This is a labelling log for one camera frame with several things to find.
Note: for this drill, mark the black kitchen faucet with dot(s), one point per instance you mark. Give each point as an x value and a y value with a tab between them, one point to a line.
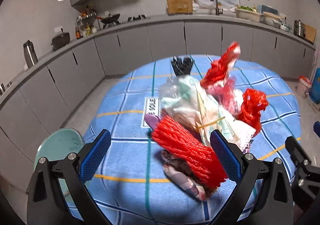
216	2

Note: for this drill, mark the patterned rag cloth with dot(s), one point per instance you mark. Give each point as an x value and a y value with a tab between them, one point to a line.
181	175

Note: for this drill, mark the white basin with vegetables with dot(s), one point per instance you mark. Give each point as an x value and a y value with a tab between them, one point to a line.
247	14

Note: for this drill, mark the white bowl stack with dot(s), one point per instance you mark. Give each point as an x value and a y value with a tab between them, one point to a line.
272	19

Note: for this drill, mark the white red-lid bucket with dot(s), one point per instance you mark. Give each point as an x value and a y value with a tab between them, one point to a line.
303	87

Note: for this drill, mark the gas stove burner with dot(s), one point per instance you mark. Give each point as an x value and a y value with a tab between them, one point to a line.
139	17

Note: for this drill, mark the clear plastic bag with paper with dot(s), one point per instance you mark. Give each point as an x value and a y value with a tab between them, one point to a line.
183	99

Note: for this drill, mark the red mesh net front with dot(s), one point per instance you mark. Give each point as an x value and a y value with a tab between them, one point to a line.
201	160

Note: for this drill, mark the wooden knife block box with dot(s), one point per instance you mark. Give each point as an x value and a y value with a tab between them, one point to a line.
180	7

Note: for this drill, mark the steel pot right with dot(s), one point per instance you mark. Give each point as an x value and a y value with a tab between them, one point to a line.
299	29

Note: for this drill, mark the grey kitchen cabinets counter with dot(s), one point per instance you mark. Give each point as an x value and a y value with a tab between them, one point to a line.
41	99

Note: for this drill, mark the purple snack wrapper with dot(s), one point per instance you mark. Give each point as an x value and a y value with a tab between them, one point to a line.
152	120

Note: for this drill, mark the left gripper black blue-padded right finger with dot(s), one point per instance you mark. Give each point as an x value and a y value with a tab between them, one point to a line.
274	203

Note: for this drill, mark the spice rack with bottles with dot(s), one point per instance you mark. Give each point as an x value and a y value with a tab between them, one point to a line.
85	21

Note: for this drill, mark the steel thermos kettle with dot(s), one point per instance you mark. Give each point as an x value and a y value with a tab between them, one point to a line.
29	54

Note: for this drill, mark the wooden cutting board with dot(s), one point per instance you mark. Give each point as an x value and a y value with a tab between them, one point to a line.
310	33

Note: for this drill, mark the pink plastic bag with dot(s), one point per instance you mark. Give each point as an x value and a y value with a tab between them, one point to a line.
228	96

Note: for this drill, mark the blue water bottle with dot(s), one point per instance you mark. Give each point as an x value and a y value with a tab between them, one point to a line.
315	88

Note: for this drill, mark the black rice cooker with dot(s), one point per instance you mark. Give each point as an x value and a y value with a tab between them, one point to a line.
60	40

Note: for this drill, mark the black wok pan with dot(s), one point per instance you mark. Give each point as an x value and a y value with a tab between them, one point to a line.
109	19

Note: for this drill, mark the blue plaid tablecloth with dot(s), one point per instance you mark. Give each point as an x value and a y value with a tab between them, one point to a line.
130	186

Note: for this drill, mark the teal round trash bin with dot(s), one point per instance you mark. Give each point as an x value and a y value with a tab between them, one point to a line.
57	147

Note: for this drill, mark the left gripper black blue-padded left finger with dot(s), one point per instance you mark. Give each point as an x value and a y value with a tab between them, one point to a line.
86	165

